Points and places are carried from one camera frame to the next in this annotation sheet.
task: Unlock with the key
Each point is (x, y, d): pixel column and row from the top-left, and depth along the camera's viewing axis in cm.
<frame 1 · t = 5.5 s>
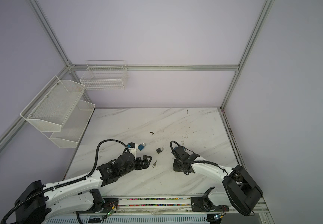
left hand: (145, 159, 80), fingers open
right hand: (175, 166, 87), fingers open
lower white mesh shelf: (79, 128, 94), point 13 cm above the table
blue padlock: (143, 144, 99), on the table
small grey padlock: (159, 150, 97), on the table
dark debris piece: (151, 132, 106), on the table

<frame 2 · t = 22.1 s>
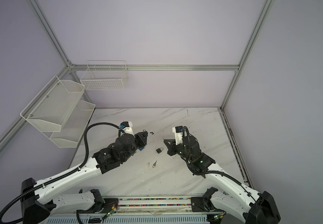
left hand: (146, 133, 72), fingers closed
right hand: (163, 141, 74), fingers closed
the named things where they were.

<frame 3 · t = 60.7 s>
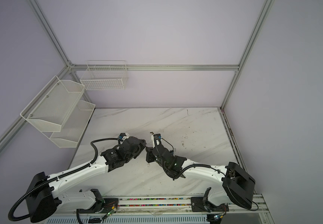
left hand: (145, 142, 79), fingers open
right hand: (144, 149, 77), fingers closed
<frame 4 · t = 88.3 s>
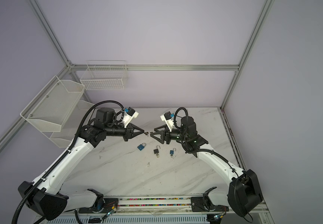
left hand: (141, 132, 68), fingers closed
right hand: (152, 133, 70), fingers open
blue padlock 2: (141, 146, 98), point 2 cm above the table
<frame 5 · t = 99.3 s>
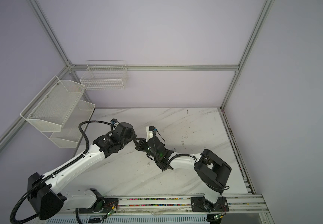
left hand: (133, 133, 79), fingers open
right hand: (130, 140, 77), fingers closed
